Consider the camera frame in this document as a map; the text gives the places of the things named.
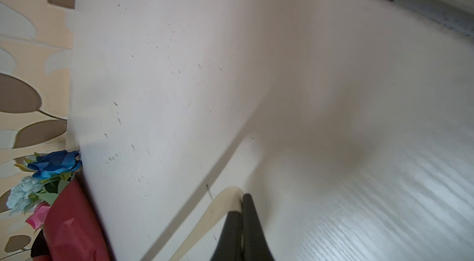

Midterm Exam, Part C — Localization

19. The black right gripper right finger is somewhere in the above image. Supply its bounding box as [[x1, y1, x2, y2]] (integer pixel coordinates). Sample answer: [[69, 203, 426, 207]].
[[243, 194, 275, 261]]

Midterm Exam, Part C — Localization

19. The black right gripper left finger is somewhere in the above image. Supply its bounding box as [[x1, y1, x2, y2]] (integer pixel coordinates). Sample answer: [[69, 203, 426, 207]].
[[211, 211, 243, 261]]

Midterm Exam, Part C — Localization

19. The cream ribbon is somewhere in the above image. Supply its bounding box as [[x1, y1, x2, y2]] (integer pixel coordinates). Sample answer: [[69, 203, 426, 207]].
[[169, 186, 244, 261]]

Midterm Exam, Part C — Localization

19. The dark red wrapping paper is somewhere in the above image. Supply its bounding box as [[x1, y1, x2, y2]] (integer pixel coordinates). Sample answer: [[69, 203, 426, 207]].
[[30, 179, 112, 261]]

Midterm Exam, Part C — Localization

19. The pink fake rose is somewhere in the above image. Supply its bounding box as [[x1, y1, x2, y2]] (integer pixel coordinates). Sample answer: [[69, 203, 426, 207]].
[[25, 202, 51, 230]]

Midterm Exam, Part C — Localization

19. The light blue fake rose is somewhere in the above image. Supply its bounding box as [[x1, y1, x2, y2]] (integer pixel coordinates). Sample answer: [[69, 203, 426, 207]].
[[6, 175, 71, 215]]

